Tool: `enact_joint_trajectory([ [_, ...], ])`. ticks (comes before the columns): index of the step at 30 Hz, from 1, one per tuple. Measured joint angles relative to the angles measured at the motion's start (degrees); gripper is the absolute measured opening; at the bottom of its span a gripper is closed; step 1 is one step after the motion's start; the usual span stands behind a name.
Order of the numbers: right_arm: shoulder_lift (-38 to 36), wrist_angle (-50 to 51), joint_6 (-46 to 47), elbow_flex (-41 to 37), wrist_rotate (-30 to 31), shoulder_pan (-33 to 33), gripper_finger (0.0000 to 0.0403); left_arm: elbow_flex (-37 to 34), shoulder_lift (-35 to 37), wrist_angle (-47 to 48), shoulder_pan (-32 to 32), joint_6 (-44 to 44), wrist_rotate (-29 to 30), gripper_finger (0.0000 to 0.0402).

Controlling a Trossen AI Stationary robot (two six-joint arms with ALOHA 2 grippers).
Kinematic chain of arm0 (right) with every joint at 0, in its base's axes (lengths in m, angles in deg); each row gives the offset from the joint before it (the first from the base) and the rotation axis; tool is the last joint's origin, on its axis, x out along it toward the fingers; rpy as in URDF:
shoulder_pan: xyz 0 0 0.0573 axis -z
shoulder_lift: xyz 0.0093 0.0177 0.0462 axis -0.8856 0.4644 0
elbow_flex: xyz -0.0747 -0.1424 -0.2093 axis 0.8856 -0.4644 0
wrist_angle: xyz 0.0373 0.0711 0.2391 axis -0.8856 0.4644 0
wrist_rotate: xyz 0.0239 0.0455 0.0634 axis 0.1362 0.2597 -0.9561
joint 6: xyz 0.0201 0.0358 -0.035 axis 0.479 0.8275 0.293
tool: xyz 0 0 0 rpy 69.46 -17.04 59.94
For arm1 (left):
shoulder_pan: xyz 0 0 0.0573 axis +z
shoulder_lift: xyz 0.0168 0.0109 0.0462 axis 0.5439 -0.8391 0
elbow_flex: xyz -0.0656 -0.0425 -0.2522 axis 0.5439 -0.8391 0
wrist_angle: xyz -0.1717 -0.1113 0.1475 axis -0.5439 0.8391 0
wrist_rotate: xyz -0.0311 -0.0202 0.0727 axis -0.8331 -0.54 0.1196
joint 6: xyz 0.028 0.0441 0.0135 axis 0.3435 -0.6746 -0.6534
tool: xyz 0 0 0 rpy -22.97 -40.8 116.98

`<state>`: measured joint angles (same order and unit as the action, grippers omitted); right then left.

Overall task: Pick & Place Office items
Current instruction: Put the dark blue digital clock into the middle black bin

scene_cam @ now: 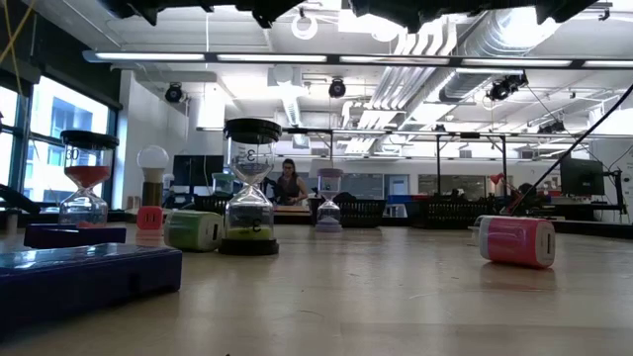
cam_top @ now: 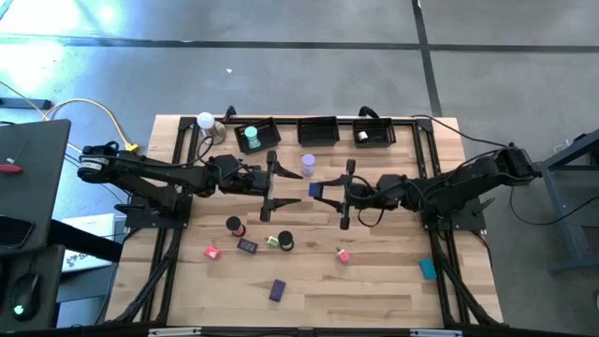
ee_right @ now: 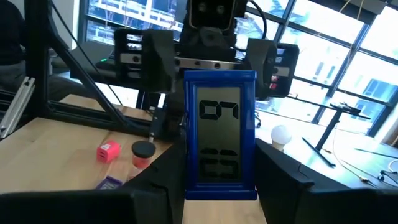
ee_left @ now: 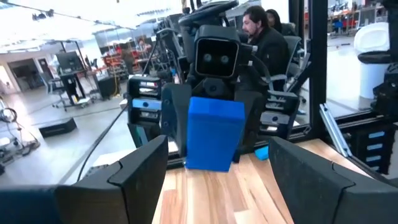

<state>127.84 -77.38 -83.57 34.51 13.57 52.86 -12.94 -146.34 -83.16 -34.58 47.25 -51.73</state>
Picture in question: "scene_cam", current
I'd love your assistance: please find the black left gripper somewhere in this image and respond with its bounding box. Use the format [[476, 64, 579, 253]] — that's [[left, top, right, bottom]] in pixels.
[[157, 0, 308, 29]]

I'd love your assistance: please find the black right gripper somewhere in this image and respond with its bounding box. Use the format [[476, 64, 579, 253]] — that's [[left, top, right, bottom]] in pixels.
[[348, 0, 538, 32]]

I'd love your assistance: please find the teal sand hourglass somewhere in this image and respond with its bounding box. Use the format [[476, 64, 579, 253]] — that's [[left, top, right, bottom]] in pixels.
[[211, 172, 238, 197]]

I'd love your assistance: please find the purple sand hourglass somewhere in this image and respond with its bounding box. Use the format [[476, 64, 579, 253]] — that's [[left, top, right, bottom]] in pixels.
[[315, 167, 345, 234]]

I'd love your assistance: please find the green sand black-capped hourglass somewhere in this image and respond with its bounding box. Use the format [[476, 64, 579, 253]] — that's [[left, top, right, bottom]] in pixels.
[[218, 117, 284, 257]]

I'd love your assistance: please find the green and white wall charger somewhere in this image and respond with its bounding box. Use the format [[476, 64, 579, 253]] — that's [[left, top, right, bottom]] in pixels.
[[163, 209, 226, 254]]

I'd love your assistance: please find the red cube plug adapter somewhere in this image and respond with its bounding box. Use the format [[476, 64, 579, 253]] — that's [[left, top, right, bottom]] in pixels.
[[136, 205, 165, 231]]

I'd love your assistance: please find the red sand black-capped hourglass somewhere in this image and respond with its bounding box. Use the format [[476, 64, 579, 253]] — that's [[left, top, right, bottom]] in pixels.
[[58, 129, 121, 229]]

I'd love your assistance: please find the red and white wall charger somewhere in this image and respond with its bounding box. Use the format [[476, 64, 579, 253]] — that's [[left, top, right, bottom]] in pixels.
[[468, 215, 557, 270]]

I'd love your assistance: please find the blue thermometer with LCD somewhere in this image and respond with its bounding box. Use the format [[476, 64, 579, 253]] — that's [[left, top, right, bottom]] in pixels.
[[23, 222, 128, 250]]

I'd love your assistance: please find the overhead light bar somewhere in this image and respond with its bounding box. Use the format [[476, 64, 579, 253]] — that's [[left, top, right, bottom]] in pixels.
[[81, 48, 633, 70]]

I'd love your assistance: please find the dark display screen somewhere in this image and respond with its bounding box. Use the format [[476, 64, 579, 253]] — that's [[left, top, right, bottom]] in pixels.
[[171, 154, 226, 188]]

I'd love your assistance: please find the person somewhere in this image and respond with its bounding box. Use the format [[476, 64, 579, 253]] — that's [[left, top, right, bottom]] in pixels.
[[273, 157, 311, 207]]

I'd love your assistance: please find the white globe brass lamp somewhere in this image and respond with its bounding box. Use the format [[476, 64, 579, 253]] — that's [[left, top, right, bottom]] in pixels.
[[136, 144, 171, 208]]

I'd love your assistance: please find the red desk lamp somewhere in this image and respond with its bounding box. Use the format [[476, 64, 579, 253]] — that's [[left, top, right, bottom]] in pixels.
[[489, 171, 525, 215]]

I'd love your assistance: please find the black slotted plastic basket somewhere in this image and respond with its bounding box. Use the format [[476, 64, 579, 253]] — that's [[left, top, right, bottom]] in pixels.
[[192, 194, 233, 217], [409, 198, 496, 230], [307, 197, 389, 229]]

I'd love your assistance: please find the large window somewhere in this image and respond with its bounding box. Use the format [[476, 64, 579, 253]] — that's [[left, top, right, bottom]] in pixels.
[[0, 73, 120, 209]]

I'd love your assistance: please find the black computer monitor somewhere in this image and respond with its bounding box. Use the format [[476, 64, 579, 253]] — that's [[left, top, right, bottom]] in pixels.
[[559, 156, 606, 197]]

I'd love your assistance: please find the indigo rectangular plastic case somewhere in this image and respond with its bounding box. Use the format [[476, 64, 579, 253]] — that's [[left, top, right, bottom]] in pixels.
[[0, 241, 184, 340]]

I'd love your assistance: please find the white ring light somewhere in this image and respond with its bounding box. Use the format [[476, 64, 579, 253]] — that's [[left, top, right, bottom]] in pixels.
[[290, 13, 319, 42]]

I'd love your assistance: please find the black metal stand frame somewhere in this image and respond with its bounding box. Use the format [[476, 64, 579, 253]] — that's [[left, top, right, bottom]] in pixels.
[[281, 127, 509, 202]]

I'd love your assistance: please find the black hanging cable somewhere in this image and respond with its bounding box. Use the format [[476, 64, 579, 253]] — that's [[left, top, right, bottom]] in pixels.
[[507, 82, 633, 215]]

